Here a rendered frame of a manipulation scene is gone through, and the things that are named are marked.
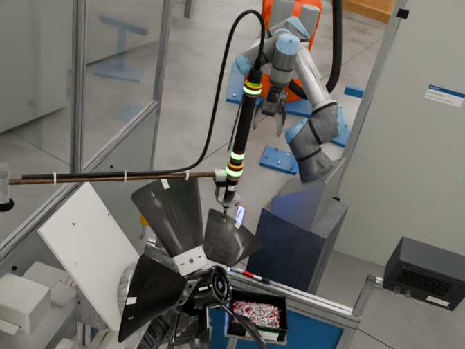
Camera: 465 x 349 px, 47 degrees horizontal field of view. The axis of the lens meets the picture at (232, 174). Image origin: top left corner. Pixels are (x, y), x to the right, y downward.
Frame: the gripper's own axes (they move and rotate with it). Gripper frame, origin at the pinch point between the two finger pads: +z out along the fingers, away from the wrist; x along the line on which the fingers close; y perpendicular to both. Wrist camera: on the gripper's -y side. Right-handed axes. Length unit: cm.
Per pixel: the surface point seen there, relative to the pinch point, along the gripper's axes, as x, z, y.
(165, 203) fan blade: 18, 6, -51
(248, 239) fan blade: -6.4, 26.5, -29.2
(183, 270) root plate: 7, 21, -59
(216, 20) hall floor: 169, 135, 526
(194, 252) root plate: 5, 17, -55
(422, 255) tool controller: -64, 20, -16
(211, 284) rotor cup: -3, 19, -63
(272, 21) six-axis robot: 61, 57, 324
